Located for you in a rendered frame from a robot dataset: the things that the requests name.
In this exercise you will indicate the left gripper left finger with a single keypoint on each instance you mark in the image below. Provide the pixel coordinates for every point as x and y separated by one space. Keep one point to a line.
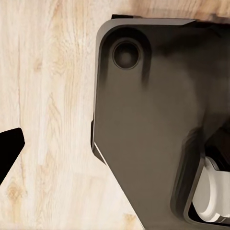
11 144

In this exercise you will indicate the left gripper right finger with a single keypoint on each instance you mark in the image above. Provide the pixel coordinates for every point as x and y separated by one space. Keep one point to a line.
223 142

